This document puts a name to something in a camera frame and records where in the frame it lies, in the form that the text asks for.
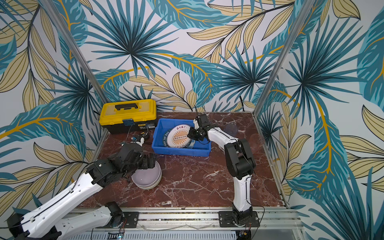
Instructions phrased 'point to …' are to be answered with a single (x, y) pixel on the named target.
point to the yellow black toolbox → (128, 116)
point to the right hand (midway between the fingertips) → (187, 135)
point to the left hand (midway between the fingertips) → (148, 158)
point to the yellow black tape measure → (142, 133)
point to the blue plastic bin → (201, 148)
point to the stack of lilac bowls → (147, 178)
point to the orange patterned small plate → (177, 137)
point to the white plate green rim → (191, 145)
